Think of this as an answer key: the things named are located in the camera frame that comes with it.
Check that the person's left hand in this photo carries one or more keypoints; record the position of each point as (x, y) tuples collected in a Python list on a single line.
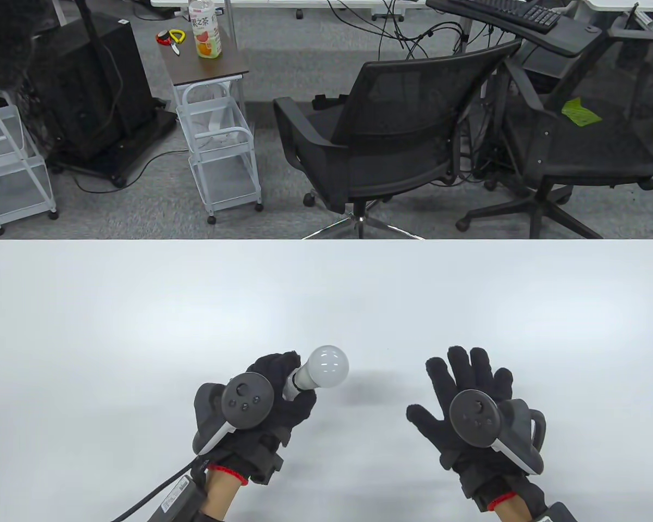
[(294, 416)]

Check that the person's right hand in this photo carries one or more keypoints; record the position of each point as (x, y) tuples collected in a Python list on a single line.
[(441, 435)]

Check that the person's right little finger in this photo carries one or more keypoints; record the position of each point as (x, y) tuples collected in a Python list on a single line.
[(504, 383)]

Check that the person's right middle finger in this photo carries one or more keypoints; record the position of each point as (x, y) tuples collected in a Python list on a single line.
[(459, 367)]

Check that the person's right thumb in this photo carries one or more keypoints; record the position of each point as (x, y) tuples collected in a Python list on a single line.
[(425, 417)]

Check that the person's left thumb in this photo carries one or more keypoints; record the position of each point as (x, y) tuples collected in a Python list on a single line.
[(305, 405)]

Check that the white light bulb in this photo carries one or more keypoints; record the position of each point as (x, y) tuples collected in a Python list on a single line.
[(326, 367)]

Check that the person's right forearm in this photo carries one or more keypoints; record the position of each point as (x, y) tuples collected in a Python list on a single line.
[(514, 511)]

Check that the person's left forearm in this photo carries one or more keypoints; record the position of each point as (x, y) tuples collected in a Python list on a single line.
[(220, 497)]

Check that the grey controller on right glove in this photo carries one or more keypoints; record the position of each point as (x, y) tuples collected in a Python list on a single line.
[(476, 418)]

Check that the grey controller on glove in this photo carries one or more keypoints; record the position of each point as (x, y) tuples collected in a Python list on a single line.
[(476, 418), (246, 402)]

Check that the grey controller on left glove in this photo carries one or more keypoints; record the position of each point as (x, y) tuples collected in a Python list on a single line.
[(246, 402)]

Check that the black mesh office chair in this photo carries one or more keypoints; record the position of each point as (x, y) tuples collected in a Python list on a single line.
[(604, 125), (392, 119)]

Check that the green paper sheet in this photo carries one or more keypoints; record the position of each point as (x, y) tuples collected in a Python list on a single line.
[(579, 111)]

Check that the white cart with wooden top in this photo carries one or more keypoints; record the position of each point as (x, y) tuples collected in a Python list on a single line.
[(217, 136)]

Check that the black keyboard tray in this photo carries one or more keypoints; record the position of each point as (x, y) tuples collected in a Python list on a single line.
[(571, 38)]

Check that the black keyboard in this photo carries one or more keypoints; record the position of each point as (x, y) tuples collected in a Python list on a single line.
[(509, 12)]

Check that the black box on wheeled base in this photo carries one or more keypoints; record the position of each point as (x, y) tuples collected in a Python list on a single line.
[(87, 92)]

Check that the orange label drink bottle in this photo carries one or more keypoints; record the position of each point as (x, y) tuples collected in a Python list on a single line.
[(207, 35)]

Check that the yellow and red hand tool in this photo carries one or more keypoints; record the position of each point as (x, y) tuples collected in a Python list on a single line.
[(171, 38)]

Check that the black stand pole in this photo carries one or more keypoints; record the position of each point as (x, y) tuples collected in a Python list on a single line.
[(100, 70)]

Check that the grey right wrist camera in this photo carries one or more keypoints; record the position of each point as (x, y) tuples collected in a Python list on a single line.
[(558, 514)]

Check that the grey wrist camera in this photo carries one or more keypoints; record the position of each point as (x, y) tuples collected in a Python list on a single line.
[(179, 497), (558, 514)]

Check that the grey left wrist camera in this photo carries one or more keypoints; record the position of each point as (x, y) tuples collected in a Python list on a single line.
[(179, 497)]

